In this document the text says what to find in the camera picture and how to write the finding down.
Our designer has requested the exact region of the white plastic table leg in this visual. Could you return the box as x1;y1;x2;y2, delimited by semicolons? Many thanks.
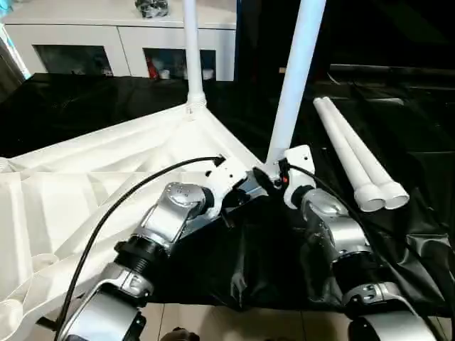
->
264;0;327;172
182;0;208;122
312;97;387;213
319;96;411;210

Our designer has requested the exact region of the white plastic table top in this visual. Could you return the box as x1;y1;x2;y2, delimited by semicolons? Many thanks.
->
0;101;272;341

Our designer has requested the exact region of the black plastic mat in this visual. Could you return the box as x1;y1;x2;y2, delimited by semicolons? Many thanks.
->
0;72;455;315

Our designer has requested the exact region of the grey object on cabinet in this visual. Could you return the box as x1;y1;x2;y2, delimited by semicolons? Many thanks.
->
134;0;168;19

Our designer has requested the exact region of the white glass-door cabinet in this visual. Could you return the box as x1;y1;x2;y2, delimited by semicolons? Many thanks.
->
3;13;237;82

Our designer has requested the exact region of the grey curtain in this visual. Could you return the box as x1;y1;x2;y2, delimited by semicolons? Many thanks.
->
0;23;32;101

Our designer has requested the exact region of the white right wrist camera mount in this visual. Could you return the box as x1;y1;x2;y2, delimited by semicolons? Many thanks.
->
282;144;317;211

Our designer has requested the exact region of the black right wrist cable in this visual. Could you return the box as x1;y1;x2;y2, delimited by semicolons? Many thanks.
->
283;163;446;341

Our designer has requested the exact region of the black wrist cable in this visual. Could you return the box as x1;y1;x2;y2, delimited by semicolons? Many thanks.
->
55;154;227;341
283;163;446;341

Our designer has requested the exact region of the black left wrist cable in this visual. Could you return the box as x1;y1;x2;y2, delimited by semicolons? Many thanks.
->
55;154;227;341

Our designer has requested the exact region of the blue vertical post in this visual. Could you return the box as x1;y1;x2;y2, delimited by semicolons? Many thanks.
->
234;0;247;82

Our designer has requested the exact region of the black folding table frame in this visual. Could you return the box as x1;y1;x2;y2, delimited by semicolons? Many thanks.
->
35;315;58;332

